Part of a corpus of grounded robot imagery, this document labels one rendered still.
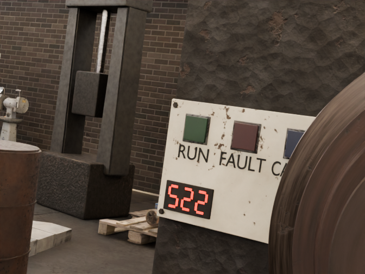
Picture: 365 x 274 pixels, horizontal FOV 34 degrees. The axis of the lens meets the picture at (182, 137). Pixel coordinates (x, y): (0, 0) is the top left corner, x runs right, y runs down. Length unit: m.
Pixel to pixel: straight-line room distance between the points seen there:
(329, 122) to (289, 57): 0.21
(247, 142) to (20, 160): 2.54
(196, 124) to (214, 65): 0.09
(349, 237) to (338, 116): 0.15
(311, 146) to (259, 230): 0.21
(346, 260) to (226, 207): 0.32
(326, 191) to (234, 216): 0.24
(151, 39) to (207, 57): 7.33
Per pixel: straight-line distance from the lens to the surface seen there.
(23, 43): 9.75
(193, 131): 0.89
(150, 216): 5.34
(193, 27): 0.94
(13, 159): 3.28
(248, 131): 0.85
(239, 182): 0.86
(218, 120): 0.87
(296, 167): 0.68
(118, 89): 5.94
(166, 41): 8.10
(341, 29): 0.84
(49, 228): 5.07
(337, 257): 0.59
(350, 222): 0.58
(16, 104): 9.14
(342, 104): 0.67
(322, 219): 0.64
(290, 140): 0.82
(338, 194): 0.63
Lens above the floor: 1.23
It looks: 3 degrees down
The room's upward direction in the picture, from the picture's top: 8 degrees clockwise
